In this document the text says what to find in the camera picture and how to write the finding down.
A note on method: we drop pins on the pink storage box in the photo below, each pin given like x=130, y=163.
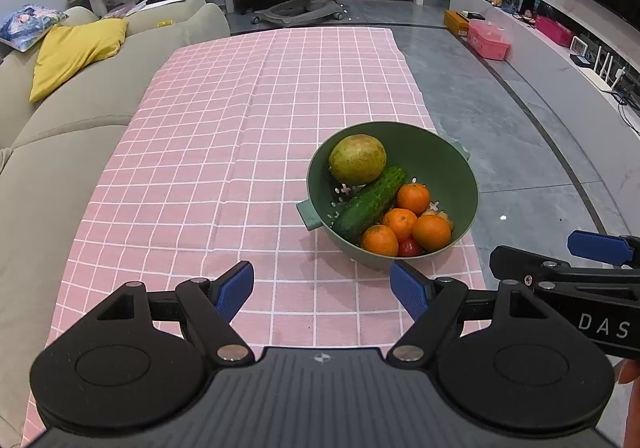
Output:
x=489, y=41

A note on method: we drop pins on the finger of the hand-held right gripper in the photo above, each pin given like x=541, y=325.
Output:
x=520, y=262
x=597, y=247

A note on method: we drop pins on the orange mandarin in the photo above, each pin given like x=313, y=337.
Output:
x=379, y=240
x=400, y=224
x=413, y=198
x=431, y=232

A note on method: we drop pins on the person's right hand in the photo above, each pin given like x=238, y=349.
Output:
x=631, y=373

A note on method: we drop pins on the red tomato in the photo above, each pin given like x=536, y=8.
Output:
x=410, y=249

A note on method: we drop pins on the orange box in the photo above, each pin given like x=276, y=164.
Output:
x=456, y=21

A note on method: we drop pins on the printed blue pillow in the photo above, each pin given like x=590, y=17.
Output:
x=27, y=25

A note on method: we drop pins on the green cucumber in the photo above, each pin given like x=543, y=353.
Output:
x=367, y=205

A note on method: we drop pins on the pink checkered tablecloth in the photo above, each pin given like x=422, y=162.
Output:
x=200, y=152

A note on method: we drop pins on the green colander bowl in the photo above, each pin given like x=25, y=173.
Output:
x=440, y=162

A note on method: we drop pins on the yellow pillow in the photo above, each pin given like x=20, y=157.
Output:
x=75, y=52

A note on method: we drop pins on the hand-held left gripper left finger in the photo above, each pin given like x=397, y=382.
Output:
x=232, y=290

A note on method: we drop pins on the beige sofa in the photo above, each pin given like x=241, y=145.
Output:
x=75, y=127

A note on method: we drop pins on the yellow-green pear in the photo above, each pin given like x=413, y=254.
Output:
x=357, y=158

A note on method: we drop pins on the white router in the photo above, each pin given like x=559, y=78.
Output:
x=607, y=77

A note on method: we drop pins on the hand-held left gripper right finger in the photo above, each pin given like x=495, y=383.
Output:
x=407, y=290

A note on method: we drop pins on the white television bench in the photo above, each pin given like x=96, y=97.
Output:
x=550, y=62

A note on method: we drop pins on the small white display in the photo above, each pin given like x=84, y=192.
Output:
x=580, y=47

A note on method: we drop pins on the magenta box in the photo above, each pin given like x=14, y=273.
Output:
x=554, y=30

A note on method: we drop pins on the brown longan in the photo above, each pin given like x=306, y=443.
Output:
x=429, y=213
x=446, y=219

